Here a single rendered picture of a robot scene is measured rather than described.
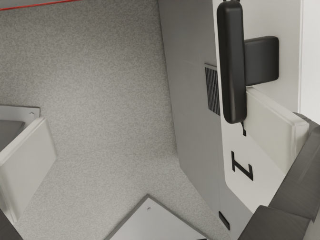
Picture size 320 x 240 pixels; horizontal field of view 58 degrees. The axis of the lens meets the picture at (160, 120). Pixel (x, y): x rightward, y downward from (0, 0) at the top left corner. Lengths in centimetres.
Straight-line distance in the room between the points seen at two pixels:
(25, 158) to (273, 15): 16
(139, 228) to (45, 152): 116
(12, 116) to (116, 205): 55
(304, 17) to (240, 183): 17
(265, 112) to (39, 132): 13
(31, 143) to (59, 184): 105
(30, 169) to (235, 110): 12
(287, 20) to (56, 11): 94
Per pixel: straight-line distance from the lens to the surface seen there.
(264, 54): 19
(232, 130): 28
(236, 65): 18
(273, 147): 16
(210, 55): 67
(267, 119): 16
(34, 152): 18
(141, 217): 131
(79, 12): 107
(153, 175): 125
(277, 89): 20
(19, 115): 111
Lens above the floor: 107
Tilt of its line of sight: 67 degrees down
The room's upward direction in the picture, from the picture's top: 139 degrees clockwise
